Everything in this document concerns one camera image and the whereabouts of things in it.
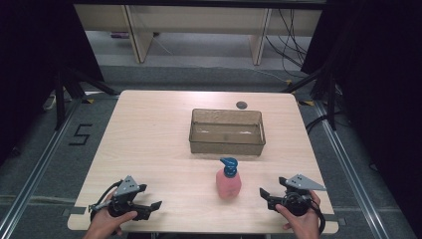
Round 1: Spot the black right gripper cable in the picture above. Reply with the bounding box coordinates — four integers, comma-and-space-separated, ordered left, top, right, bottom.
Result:
309, 198, 326, 236

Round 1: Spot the dark curtain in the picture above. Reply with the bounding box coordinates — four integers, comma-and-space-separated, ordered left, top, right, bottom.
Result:
300, 0, 422, 233
0, 0, 106, 165

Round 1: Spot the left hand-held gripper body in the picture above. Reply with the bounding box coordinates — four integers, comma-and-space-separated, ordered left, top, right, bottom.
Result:
88, 174, 142, 219

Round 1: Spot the black floor cable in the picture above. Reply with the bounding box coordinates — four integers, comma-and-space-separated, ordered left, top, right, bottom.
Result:
304, 112, 350, 135

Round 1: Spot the bundle of black cables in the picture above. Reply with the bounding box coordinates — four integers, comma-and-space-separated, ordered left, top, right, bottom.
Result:
264, 8, 311, 80

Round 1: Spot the metal floor rail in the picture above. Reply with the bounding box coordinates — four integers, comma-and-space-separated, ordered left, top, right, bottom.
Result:
313, 101, 390, 239
0, 98, 84, 239

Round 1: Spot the pink bottle with blue pump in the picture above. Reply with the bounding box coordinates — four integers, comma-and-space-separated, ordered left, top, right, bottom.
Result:
215, 156, 243, 200

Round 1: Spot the black metal stand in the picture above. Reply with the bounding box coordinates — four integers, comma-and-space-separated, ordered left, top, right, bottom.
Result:
53, 65, 120, 131
280, 65, 338, 131

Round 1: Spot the person's right hand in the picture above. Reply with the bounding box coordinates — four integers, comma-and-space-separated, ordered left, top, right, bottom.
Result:
275, 190, 322, 239

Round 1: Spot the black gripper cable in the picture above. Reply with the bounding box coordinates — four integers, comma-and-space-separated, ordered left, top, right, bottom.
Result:
309, 198, 326, 236
89, 179, 124, 223

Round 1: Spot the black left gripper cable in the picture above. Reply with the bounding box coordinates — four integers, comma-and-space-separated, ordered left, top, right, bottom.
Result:
89, 179, 124, 223

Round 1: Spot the clear brown plastic box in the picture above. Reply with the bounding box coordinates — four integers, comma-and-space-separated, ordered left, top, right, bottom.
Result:
188, 108, 267, 156

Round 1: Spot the person's left hand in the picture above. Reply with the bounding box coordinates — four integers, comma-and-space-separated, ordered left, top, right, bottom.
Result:
85, 194, 139, 239

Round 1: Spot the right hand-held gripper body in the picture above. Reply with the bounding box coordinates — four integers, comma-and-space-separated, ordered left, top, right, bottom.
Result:
274, 173, 327, 217

